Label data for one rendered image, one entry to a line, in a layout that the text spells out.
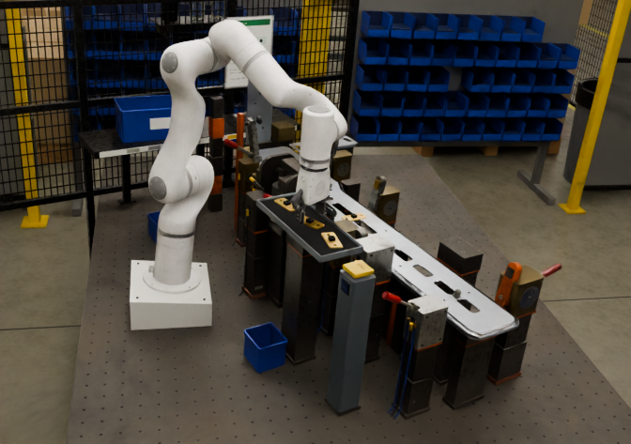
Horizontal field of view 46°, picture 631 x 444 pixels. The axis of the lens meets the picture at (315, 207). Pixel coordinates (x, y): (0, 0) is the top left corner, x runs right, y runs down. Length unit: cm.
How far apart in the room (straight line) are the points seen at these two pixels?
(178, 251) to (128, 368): 40
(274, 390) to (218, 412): 18
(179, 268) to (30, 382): 119
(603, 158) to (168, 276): 355
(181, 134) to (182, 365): 69
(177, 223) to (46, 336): 146
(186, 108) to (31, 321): 185
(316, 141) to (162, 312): 80
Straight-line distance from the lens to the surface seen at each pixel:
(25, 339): 368
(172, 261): 242
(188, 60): 212
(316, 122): 195
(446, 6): 479
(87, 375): 229
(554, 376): 248
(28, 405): 331
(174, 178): 224
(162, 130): 299
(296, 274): 215
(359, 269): 191
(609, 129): 525
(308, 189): 201
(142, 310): 241
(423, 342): 202
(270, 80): 201
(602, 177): 539
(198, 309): 242
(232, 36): 206
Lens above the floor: 214
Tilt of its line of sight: 26 degrees down
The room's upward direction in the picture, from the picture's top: 5 degrees clockwise
